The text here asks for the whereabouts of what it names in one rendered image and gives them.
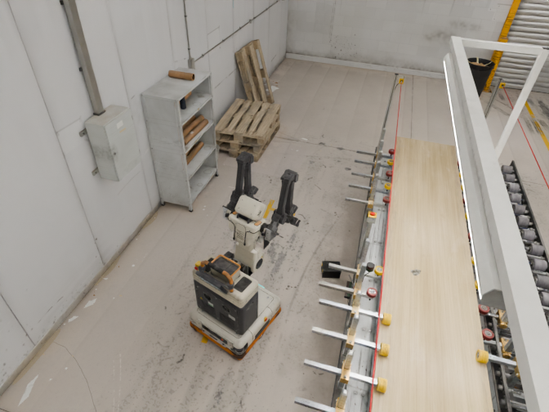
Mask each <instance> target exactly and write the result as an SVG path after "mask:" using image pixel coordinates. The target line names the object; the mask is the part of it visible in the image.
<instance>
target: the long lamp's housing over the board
mask: <svg viewBox="0 0 549 412"><path fill-rule="evenodd" d="M443 63H444V66H445V71H446V77H447V82H448V88H449V97H450V103H451V108H452V114H453V124H454V129H455V134H456V140H457V150H458V155H459V161H460V166H461V171H462V181H463V187H464V192H465V197H466V207H467V213H468V218H469V224H470V229H471V239H472V244H473V250H474V255H475V265H476V270H477V276H478V281H479V287H480V297H481V299H480V300H479V304H480V305H484V306H487V307H494V308H497V309H501V310H504V311H506V306H505V302H504V298H503V294H502V287H501V283H500V279H499V275H498V268H497V264H496V260H495V256H494V252H493V245H492V240H491V237H490V233H489V226H488V222H487V217H486V214H485V210H484V202H483V199H482V194H481V190H480V184H479V179H478V175H477V171H476V167H475V160H474V156H473V152H472V148H471V141H470V137H469V133H468V129H467V125H466V118H465V114H464V109H463V106H462V98H461V95H460V91H459V86H458V80H457V75H456V71H455V68H454V63H453V57H452V52H449V53H448V54H447V55H446V56H445V57H444V61H443Z"/></svg>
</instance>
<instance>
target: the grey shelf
mask: <svg viewBox="0 0 549 412"><path fill-rule="evenodd" d="M175 71H181V72H186V73H192V74H194V76H195V78H194V81H192V80H186V79H181V78H171V77H169V76H168V75H167V76H166V77H164V78H162V79H161V80H160V81H158V82H157V83H156V84H154V85H153V86H152V87H150V88H148V89H147V90H145V91H144V92H142V93H141V101H142V105H143V110H144V115H145V122H146V127H147V131H148V136H149V140H150V148H151V152H152V157H153V161H154V169H155V173H156V177H157V183H158V190H159V194H160V199H161V205H162V206H164V205H165V203H164V202H163V201H165V202H169V203H173V204H179V205H183V206H187V207H189V211H190V212H193V206H192V203H193V202H194V201H195V199H196V197H197V195H198V194H199V193H200V192H201V191H202V190H203V188H204V187H205V186H206V185H207V184H208V182H209V181H210V180H211V178H212V177H213V175H214V174H215V173H216V175H215V177H218V176H219V174H218V166H217V154H216V149H215V148H216V130H215V119H214V106H213V94H212V72H210V71H204V70H198V69H188V68H182V67H178V68H177V69H175ZM208 76H209V78H208ZM209 85H210V89H209ZM189 92H191V93H192V94H191V96H189V97H188V98H187V99H186V100H185V105H186V109H184V110H182V109H181V105H180V104H179V101H180V100H181V99H182V98H183V97H184V96H186V95H187V94H188V93H189ZM210 99H211V100H210ZM174 102H175V105H174ZM211 108H212V112H211ZM193 115H194V116H195V117H196V118H197V117H198V116H200V115H203V117H204V118H205V119H207V120H208V124H207V125H206V126H205V127H204V128H203V129H202V130H201V131H200V132H199V133H198V134H197V135H196V136H195V137H194V138H193V139H192V140H191V141H190V142H189V143H188V144H187V145H186V146H185V143H184V136H183V129H182V126H183V125H184V124H185V123H186V122H187V121H188V120H189V119H190V118H191V117H192V116H193ZM179 129H180V130H179ZM212 130H213V134H212ZM178 133H179V135H178ZM179 138H180V140H179ZM200 141H201V142H203V144H204V145H203V147H202V148H201V150H200V151H199V152H198V153H197V154H196V155H195V156H194V158H193V159H192V160H191V161H190V163H189V164H188V165H187V162H186V157H187V156H186V155H185V154H186V153H187V152H188V151H189V150H190V148H191V147H192V146H193V145H194V144H195V146H196V145H197V144H198V143H199V142H200ZM213 142H214V145H213ZM214 153H215V156H214ZM181 156H182V158H181ZM183 157H184V158H183ZM182 163H183V164H182ZM215 165H216V167H215ZM183 169H184V170H183ZM188 205H189V206H188Z"/></svg>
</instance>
